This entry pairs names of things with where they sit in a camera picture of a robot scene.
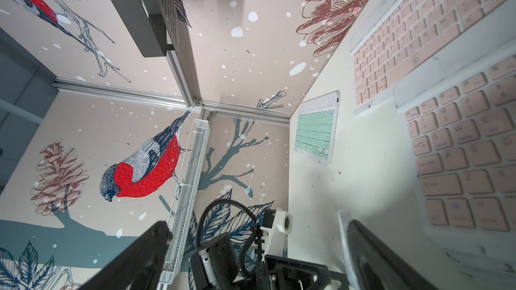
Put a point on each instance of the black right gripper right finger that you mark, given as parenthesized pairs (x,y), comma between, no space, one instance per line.
(376,266)

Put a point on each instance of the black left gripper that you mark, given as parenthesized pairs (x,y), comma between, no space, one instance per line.
(276,272)

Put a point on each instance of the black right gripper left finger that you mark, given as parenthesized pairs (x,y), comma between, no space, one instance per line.
(139,266)

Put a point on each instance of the pink keyboard front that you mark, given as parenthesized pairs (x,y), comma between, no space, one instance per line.
(461,130)

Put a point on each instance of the pink keyboard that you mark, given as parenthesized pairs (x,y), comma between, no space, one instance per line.
(461,130)
(410,32)

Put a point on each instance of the white keyboard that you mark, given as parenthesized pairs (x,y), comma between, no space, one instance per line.
(345,219)

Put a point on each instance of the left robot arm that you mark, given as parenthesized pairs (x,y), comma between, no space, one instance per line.
(215,266)

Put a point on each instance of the green keyboard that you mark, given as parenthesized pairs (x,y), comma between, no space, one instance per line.
(316,127)

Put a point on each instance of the black hanging basket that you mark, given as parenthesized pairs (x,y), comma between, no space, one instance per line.
(152,23)

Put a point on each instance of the pink keyboard back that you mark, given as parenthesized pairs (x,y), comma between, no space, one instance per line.
(410,32)

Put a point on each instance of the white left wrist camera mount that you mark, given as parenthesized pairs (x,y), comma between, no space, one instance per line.
(276,225)

